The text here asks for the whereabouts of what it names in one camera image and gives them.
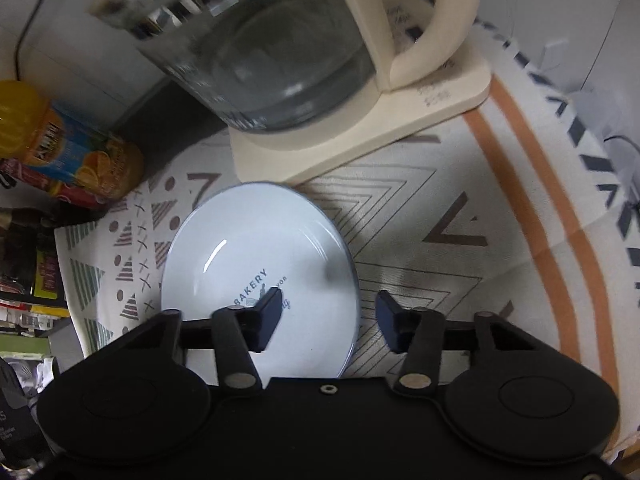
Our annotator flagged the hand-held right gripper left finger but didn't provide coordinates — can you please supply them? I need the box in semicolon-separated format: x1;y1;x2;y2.
100;287;285;392

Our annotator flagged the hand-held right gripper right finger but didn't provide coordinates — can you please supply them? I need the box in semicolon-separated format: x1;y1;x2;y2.
375;290;548;398

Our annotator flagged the white plate with blue print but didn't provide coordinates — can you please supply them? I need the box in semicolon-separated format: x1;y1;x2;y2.
160;181;360;380

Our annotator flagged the patterned fringed tablecloth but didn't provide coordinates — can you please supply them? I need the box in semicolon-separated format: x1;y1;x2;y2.
54;25;640;463

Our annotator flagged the cream kettle base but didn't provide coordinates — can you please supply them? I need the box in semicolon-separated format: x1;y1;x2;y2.
229;0;493;187

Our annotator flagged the red drink can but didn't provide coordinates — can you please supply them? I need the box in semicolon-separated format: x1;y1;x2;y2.
0;157;109;211

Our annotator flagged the orange juice bottle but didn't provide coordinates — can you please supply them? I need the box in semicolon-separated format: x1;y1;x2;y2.
0;80;145;202

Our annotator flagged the glass kettle with cream handle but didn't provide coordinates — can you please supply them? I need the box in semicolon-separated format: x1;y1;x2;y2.
90;0;484;134

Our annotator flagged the black power cable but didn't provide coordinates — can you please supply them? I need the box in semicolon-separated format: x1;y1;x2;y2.
12;0;57;82

